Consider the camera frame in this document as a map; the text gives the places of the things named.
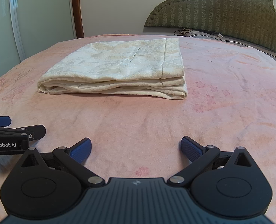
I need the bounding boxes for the cream white pants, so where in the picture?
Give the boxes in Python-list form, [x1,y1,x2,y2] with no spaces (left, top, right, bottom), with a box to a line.
[37,37,187,100]

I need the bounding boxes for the pink bed blanket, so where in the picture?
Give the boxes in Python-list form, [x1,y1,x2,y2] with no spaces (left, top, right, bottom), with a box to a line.
[0,35,276,223]

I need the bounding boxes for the white wardrobe sliding doors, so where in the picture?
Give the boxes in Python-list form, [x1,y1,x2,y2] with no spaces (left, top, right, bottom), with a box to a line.
[0,0,76,76]

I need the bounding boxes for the olive green padded headboard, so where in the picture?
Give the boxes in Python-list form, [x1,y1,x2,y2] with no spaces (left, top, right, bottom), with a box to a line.
[144,0,276,52]

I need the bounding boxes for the brown wooden door frame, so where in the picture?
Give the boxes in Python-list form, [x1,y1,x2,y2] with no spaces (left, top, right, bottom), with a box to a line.
[71,0,84,38]

